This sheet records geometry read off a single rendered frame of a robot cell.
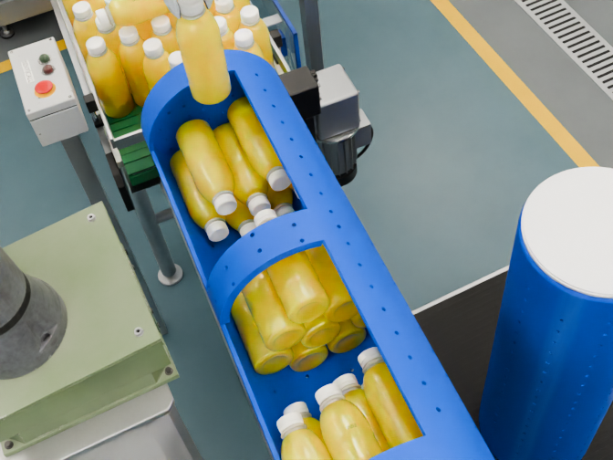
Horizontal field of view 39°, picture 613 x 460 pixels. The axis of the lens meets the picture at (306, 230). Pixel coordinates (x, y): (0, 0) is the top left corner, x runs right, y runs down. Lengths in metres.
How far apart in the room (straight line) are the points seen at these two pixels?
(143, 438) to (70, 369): 0.22
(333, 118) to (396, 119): 1.09
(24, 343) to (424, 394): 0.54
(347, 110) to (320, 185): 0.65
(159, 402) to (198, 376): 1.31
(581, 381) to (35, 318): 1.06
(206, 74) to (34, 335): 0.51
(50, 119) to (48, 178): 1.38
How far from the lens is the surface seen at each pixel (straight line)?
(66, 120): 1.81
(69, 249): 1.32
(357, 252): 1.31
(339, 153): 2.13
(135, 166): 1.89
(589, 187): 1.63
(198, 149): 1.57
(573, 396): 1.85
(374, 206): 2.85
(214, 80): 1.44
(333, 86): 2.02
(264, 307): 1.36
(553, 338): 1.66
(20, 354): 1.22
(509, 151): 3.02
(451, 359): 2.40
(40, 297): 1.22
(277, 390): 1.44
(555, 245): 1.54
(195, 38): 1.38
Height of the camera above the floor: 2.30
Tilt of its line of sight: 55 degrees down
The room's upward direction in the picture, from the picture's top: 8 degrees counter-clockwise
